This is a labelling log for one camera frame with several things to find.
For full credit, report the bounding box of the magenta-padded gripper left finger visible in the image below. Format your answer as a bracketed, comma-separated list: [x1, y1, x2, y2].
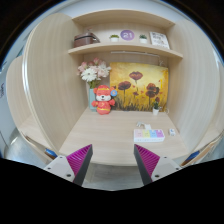
[43, 143, 94, 187]

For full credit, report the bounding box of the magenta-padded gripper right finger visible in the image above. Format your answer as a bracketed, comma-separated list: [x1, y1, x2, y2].
[133, 143, 184, 187]

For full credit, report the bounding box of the pastel multicolour power strip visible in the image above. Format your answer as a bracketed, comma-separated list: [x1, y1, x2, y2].
[133, 128, 166, 144]

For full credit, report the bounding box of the small green plant white pot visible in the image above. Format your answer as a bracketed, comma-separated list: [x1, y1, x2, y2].
[152, 100, 161, 117]

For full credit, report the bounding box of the pale blue vase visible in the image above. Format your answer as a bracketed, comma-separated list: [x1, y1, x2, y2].
[88, 87, 98, 111]

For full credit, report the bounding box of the red plush toy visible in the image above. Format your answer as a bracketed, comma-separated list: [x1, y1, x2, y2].
[91, 84, 118, 116]

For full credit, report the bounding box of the yellow poppy flower painting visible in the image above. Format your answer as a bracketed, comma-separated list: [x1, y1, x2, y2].
[109, 61, 170, 112]

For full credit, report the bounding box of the pink and white flower bouquet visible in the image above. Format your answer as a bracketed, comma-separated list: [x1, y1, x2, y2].
[77, 57, 112, 90]

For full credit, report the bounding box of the white light bar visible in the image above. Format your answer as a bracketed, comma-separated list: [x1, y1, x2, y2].
[110, 50, 161, 58]

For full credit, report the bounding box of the wooden shelf unit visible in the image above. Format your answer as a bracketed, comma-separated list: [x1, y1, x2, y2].
[67, 9, 184, 60]

